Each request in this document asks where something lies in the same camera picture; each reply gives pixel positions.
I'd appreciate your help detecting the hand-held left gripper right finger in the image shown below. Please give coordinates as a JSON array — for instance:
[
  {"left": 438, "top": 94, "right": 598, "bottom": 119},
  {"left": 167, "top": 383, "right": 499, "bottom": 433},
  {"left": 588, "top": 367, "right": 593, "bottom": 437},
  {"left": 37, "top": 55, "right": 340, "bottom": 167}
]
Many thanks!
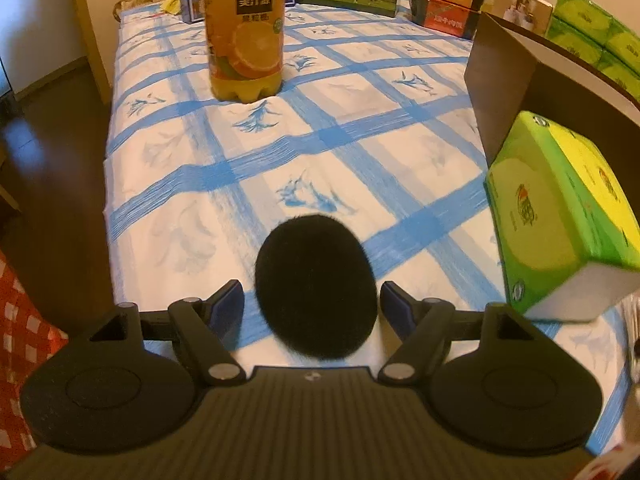
[{"left": 377, "top": 281, "right": 538, "bottom": 386}]

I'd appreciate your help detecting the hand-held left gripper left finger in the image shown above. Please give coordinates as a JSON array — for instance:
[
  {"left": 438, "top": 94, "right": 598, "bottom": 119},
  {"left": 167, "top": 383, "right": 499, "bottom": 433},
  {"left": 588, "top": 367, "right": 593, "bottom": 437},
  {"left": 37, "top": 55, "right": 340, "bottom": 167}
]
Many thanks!
[{"left": 87, "top": 280, "right": 247, "bottom": 387}]

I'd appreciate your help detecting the black round sponge pad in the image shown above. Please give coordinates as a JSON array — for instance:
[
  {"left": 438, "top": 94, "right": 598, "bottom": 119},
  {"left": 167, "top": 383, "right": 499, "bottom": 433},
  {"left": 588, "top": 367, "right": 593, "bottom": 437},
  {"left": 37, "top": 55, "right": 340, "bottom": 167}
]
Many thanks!
[{"left": 254, "top": 213, "right": 377, "bottom": 360}]

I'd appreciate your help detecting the blue checked bed sheet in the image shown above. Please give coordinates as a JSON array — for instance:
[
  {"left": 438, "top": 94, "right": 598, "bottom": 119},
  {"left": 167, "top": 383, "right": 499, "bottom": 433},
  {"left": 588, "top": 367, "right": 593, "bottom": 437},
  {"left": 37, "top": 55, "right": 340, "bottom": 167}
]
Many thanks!
[{"left": 102, "top": 0, "right": 632, "bottom": 457}]

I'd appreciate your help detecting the green tissue pack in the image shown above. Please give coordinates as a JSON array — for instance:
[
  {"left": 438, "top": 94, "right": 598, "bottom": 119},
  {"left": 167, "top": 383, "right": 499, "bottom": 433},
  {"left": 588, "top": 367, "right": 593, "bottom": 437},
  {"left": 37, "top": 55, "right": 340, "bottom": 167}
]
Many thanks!
[{"left": 484, "top": 110, "right": 640, "bottom": 322}]

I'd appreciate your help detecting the red checkered cloth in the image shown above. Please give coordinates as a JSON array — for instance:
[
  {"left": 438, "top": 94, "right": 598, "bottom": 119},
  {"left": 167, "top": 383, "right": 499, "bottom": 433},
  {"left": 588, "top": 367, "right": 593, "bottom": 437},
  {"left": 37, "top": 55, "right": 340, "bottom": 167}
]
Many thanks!
[{"left": 0, "top": 250, "right": 69, "bottom": 467}]

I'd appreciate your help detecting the cotton swab pack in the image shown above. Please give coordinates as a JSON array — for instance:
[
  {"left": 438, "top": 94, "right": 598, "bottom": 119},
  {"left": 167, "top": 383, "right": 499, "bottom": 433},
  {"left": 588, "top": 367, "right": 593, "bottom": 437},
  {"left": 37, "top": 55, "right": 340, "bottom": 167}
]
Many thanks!
[{"left": 620, "top": 294, "right": 640, "bottom": 386}]

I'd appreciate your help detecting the dark brown cardboard box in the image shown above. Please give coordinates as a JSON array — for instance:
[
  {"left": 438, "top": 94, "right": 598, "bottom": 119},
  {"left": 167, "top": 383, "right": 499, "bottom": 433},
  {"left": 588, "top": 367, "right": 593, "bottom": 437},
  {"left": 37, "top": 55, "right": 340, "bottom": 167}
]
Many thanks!
[{"left": 463, "top": 10, "right": 640, "bottom": 171}]

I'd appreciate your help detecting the orange juice bottle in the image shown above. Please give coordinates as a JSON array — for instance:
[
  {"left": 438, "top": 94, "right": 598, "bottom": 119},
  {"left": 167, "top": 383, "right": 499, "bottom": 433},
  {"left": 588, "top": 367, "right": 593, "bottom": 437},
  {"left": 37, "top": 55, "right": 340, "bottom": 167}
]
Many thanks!
[{"left": 201, "top": 0, "right": 286, "bottom": 105}]

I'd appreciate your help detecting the box with photo print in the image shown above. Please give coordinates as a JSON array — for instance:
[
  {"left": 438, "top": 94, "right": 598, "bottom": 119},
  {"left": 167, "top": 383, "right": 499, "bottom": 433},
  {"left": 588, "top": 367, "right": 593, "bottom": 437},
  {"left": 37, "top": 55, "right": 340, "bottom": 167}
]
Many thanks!
[{"left": 494, "top": 0, "right": 555, "bottom": 36}]

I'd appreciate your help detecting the stack of green tissue packs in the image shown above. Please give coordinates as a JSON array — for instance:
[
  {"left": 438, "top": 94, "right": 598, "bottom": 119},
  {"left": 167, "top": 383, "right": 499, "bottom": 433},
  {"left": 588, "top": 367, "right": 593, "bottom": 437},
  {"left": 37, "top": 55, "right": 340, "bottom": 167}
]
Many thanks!
[{"left": 545, "top": 0, "right": 640, "bottom": 102}]

